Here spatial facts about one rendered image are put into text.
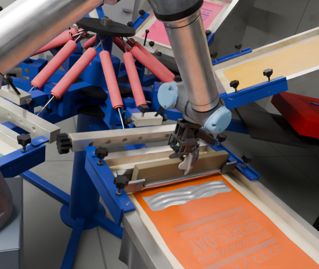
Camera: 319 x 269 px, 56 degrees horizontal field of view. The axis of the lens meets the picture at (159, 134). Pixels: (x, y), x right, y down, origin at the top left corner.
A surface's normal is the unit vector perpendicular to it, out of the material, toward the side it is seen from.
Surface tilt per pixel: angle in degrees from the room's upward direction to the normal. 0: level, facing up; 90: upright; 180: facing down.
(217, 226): 0
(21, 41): 88
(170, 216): 0
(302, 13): 90
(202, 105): 115
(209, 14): 32
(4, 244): 0
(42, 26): 89
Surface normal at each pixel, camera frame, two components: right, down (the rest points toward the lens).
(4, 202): 0.99, -0.04
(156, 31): -0.07, -0.55
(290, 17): -0.92, -0.01
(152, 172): 0.50, 0.50
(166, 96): -0.77, 0.15
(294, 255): 0.21, -0.86
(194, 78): -0.11, 0.80
